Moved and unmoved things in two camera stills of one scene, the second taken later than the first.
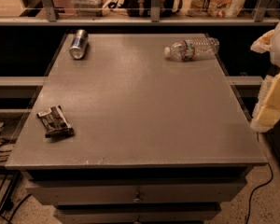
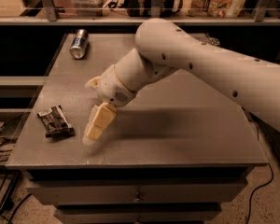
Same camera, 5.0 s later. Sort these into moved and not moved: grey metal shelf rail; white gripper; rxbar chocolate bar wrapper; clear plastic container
Moved: white gripper
Not moved: grey metal shelf rail; clear plastic container; rxbar chocolate bar wrapper
